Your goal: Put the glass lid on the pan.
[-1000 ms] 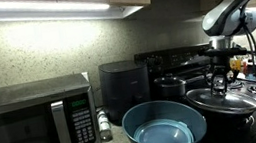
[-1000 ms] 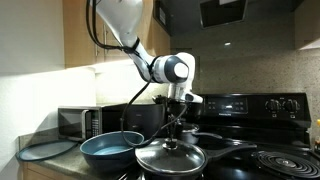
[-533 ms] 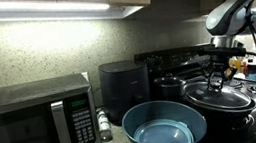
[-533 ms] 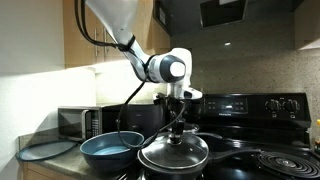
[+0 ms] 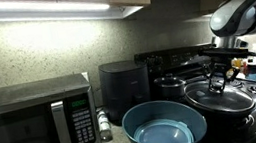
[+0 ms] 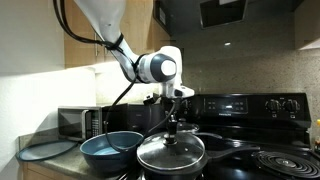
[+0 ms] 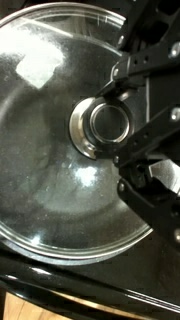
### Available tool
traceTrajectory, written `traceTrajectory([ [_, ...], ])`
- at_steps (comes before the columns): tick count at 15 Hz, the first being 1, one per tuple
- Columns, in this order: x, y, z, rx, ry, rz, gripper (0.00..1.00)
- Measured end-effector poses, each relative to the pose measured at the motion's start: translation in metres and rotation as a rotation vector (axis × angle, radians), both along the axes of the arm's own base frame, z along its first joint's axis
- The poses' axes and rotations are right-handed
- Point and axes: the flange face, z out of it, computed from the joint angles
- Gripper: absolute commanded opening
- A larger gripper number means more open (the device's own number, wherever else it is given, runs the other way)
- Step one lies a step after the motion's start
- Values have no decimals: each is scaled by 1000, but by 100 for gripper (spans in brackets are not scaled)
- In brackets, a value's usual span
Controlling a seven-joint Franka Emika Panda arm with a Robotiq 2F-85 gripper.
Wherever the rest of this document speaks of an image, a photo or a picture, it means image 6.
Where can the stainless steel microwave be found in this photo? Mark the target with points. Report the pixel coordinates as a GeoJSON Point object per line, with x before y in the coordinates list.
{"type": "Point", "coordinates": [75, 123]}

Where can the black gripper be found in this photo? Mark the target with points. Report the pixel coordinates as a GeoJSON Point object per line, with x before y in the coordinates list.
{"type": "Point", "coordinates": [172, 106]}

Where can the black electric stove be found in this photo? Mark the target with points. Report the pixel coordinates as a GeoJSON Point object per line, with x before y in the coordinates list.
{"type": "Point", "coordinates": [250, 113]}

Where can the glass lid with steel knob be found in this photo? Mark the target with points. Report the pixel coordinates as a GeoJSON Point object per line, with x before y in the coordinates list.
{"type": "Point", "coordinates": [170, 153]}

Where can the blue bowl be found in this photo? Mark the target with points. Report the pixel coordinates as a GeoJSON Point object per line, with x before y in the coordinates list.
{"type": "Point", "coordinates": [96, 161]}

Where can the black cast iron skillet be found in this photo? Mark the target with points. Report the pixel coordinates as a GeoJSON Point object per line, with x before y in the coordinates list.
{"type": "Point", "coordinates": [220, 140]}

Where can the wooden base cabinet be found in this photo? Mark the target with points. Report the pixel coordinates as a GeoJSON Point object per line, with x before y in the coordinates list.
{"type": "Point", "coordinates": [36, 173]}

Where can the yellow oil bottle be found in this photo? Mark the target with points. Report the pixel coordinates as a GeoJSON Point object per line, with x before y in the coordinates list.
{"type": "Point", "coordinates": [317, 133]}

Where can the black frying pan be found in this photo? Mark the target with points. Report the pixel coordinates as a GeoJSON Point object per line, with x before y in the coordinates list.
{"type": "Point", "coordinates": [233, 151]}

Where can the dark oval tray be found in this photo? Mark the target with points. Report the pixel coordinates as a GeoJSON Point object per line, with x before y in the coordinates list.
{"type": "Point", "coordinates": [46, 150]}

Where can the black coil burner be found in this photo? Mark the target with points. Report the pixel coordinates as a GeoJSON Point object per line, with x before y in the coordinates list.
{"type": "Point", "coordinates": [286, 163]}

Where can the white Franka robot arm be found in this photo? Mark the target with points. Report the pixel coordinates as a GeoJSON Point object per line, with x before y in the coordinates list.
{"type": "Point", "coordinates": [150, 66]}

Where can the small black pot with lid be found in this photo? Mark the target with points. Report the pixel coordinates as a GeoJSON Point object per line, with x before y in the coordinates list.
{"type": "Point", "coordinates": [188, 128]}

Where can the wooden corner wall cabinet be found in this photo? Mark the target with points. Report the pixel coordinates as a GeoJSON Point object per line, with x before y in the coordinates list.
{"type": "Point", "coordinates": [306, 23]}

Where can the black range hood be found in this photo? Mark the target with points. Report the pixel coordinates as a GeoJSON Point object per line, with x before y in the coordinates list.
{"type": "Point", "coordinates": [223, 13]}

